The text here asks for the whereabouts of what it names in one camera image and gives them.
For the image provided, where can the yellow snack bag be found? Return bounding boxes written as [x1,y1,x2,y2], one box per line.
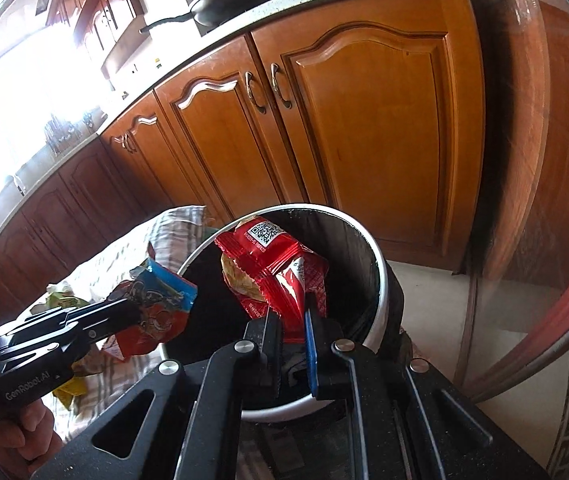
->
[52,376,88,411]

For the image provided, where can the red blue snack bag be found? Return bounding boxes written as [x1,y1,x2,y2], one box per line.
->
[101,257,198,362]

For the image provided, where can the red snack wrapper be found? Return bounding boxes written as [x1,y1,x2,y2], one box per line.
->
[214,216,329,344]

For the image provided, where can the green snack bag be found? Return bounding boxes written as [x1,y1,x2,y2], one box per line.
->
[45,282,89,309]

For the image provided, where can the black white-rimmed trash bin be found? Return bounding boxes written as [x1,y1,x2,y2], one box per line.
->
[164,202,406,424]

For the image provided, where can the wooden lower kitchen cabinets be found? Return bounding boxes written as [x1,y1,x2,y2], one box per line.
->
[0,0,484,321]

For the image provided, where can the person's left hand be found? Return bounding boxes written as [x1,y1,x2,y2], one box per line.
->
[0,400,64,479]

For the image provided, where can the knife block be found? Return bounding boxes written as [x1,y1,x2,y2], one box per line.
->
[45,115,78,156]

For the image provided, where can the wooden glass sliding door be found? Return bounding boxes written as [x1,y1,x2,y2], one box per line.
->
[463,0,569,402]

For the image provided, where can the black wok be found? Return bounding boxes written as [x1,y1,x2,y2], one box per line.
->
[139,0,270,34]

